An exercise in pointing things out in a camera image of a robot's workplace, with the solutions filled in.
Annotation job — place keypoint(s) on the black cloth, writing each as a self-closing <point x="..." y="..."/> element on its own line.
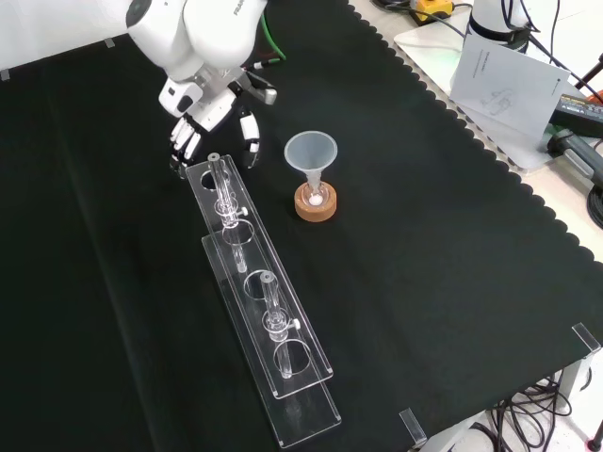
<point x="424" y="259"/>

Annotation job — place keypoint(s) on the pale board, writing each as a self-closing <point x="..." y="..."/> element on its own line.
<point x="433" y="52"/>

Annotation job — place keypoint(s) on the yellow stop button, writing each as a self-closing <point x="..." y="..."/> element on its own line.
<point x="431" y="8"/>

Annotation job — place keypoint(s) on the clear acrylic funnel stand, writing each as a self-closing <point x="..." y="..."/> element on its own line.
<point x="278" y="306"/>

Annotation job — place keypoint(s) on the translucent plastic funnel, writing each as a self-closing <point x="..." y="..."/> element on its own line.
<point x="311" y="150"/>

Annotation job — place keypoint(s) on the white paper booklet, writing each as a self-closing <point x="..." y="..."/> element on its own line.
<point x="509" y="85"/>

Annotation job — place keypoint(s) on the black power adapter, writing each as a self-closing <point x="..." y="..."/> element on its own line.
<point x="581" y="110"/>

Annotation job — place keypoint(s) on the black tripod leg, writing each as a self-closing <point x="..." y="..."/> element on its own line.
<point x="591" y="73"/>

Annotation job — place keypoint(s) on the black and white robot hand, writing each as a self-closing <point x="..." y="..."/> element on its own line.
<point x="207" y="108"/>

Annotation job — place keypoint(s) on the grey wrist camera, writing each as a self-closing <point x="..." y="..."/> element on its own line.
<point x="264" y="92"/>

